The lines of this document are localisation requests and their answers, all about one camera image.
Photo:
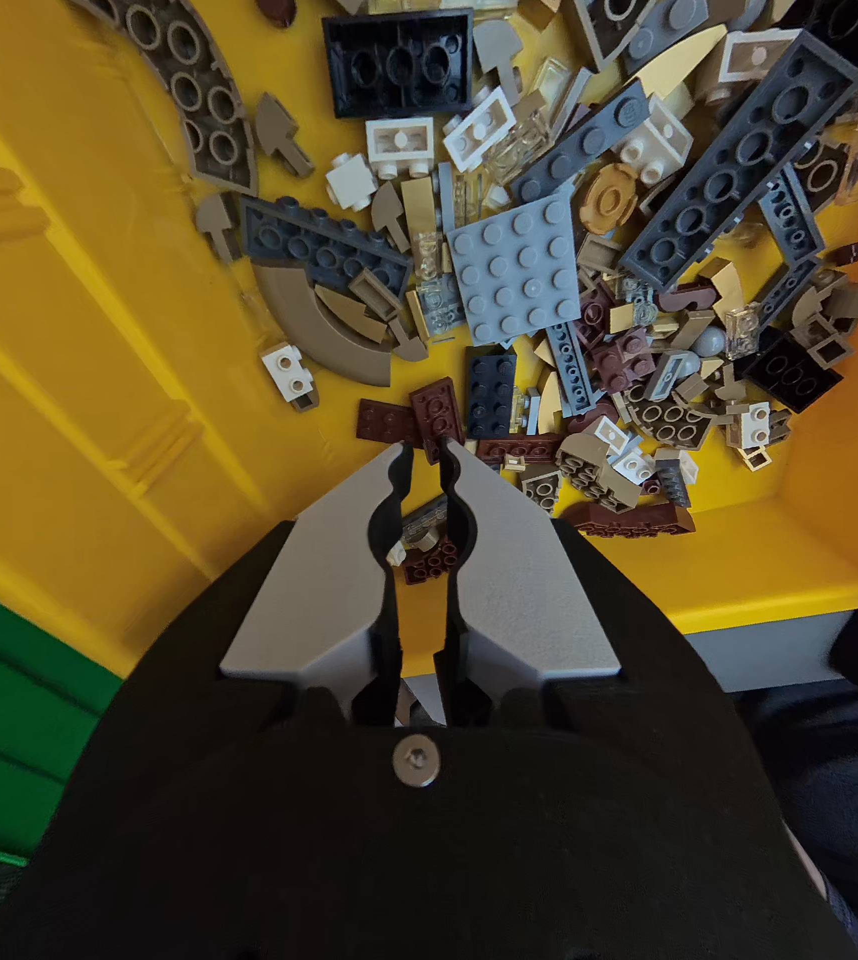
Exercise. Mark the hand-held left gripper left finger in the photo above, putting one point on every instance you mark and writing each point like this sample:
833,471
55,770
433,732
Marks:
316,600

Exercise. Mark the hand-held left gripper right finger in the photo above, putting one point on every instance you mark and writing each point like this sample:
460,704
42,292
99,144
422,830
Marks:
534,600

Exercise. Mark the reddish brown plate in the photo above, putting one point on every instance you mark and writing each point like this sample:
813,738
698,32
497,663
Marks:
436,409
384,424

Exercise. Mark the yellow plastic bin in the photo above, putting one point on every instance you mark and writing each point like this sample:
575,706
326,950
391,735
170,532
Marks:
98,375

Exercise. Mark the pile of toy bricks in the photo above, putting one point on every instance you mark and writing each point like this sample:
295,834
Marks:
519,277

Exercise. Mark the green plastic bin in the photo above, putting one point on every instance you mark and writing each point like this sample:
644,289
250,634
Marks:
8,712

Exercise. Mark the person's dark blue clothing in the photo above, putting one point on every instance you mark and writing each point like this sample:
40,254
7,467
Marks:
849,787

